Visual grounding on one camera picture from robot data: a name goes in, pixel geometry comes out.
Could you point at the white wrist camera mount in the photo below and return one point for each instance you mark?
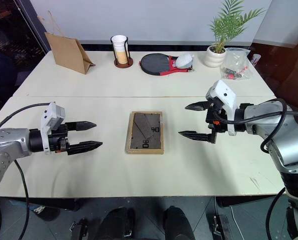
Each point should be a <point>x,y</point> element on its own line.
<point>52,113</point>
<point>224,93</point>

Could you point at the black table tennis paddle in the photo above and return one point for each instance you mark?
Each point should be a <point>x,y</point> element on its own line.
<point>152,63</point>

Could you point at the brown paper bag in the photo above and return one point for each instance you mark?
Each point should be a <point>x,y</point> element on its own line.
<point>69,53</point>

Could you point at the wooden framed dark board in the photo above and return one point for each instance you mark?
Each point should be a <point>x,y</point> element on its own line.
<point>145,143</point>

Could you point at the dark rounded shape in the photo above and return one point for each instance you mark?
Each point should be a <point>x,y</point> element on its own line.
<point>177,222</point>

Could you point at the white ribbed plant pot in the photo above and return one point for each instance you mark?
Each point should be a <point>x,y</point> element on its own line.
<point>214,58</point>

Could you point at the small red white object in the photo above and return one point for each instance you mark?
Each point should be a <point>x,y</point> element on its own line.
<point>256,59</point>

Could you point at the stacked paper cups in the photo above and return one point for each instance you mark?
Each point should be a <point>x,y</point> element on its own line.
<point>118,47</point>

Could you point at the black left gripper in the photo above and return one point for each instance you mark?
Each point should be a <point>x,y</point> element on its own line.
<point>60,141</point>

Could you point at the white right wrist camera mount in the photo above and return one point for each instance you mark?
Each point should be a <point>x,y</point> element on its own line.
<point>224,93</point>

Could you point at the green palm plant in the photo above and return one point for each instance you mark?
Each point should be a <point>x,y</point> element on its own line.
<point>226,25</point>

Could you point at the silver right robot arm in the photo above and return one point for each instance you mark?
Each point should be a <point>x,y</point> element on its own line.
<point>258,115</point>

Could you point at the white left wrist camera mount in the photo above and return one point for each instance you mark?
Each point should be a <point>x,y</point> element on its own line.
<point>52,113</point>

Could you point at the white computer mouse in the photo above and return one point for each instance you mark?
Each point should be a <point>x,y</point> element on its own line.
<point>185,61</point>

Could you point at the black floor device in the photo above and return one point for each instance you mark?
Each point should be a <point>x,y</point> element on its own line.
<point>219,226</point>
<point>79,228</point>

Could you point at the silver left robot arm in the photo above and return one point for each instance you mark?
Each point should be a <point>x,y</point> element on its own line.
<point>6,142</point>

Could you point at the clear bag of small parts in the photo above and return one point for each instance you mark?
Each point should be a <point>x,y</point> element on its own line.
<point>237,63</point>

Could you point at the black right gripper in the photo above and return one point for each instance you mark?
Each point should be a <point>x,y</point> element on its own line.
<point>217,123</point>

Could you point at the dark shoe with white stripes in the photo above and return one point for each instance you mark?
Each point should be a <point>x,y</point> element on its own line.
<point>47,212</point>

